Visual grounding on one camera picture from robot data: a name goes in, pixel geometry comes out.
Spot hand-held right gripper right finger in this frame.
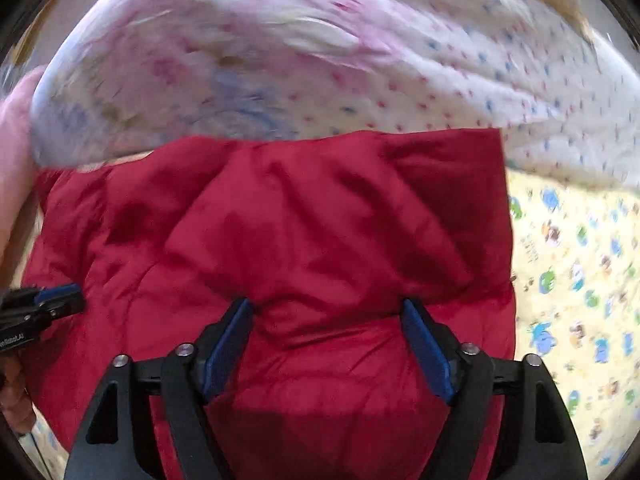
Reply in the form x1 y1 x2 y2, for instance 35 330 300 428
401 297 589 480

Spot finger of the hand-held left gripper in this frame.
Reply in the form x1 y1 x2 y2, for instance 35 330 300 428
27 294 86 321
4 283 82 307

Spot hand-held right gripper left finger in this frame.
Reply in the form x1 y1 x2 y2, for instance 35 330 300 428
63 297 255 480

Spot red quilted jacket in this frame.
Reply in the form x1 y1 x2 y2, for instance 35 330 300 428
22 128 518 480

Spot person's left hand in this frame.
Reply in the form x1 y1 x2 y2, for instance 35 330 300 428
0 355 37 436

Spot pink quilt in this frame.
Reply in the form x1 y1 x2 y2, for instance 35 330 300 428
0 66 48 281

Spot yellow bear-print bed sheet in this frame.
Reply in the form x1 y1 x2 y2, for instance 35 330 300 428
27 157 640 480

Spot white floral quilt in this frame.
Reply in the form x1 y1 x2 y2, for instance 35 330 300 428
31 0 640 193

